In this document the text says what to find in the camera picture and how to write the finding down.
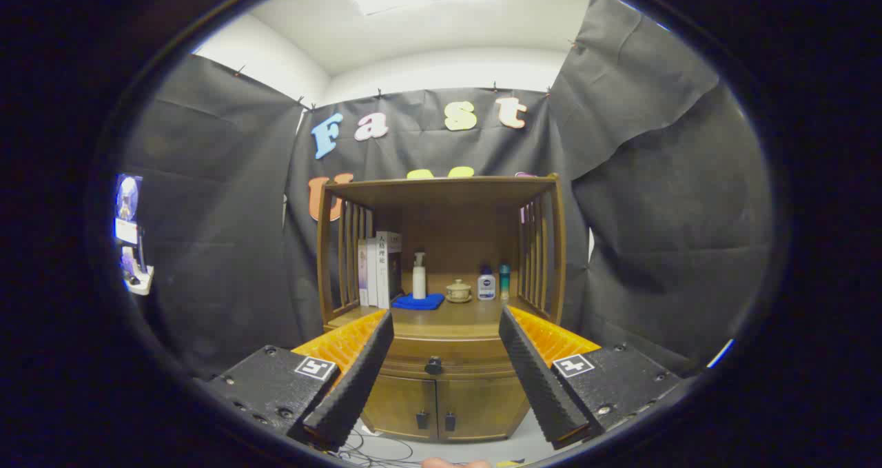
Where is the wooden cabinet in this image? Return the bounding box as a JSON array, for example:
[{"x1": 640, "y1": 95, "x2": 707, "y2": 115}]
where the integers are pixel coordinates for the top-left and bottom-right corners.
[{"x1": 316, "y1": 174, "x2": 567, "y2": 445}]

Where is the wooden cabinet door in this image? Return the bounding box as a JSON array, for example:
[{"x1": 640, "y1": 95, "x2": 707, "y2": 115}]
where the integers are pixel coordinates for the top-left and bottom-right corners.
[
  {"x1": 436, "y1": 377, "x2": 530, "y2": 442},
  {"x1": 362, "y1": 375, "x2": 438, "y2": 441}
]

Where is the lit display screen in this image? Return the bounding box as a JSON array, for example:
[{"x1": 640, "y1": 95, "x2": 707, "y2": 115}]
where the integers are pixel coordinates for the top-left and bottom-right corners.
[{"x1": 114, "y1": 173, "x2": 144, "y2": 276}]

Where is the thick white dark-cover book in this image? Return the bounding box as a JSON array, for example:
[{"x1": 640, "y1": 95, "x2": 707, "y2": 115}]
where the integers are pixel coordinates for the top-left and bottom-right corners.
[{"x1": 376, "y1": 231, "x2": 404, "y2": 309}]

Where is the wooden countertop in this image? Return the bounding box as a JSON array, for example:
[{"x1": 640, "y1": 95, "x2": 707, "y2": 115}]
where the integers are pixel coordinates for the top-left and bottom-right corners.
[{"x1": 325, "y1": 292, "x2": 552, "y2": 340}]

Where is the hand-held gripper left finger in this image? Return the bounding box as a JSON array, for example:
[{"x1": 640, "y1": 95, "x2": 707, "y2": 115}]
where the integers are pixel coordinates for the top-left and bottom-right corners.
[{"x1": 195, "y1": 308, "x2": 395, "y2": 453}]

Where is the tangle of black cables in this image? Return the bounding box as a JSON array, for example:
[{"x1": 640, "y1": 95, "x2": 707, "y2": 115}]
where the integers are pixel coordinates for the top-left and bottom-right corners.
[{"x1": 331, "y1": 427, "x2": 414, "y2": 468}]

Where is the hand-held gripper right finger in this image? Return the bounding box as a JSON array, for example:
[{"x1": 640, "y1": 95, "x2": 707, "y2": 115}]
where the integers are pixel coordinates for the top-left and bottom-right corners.
[{"x1": 499, "y1": 305, "x2": 683, "y2": 450}]

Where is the blue folded cloth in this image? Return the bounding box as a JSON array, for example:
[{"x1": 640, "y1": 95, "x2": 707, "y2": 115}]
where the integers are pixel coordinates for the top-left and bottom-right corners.
[{"x1": 391, "y1": 293, "x2": 446, "y2": 311}]

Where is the thin white book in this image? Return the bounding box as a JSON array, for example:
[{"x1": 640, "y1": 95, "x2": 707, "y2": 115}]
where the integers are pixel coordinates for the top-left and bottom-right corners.
[{"x1": 367, "y1": 237, "x2": 380, "y2": 308}]

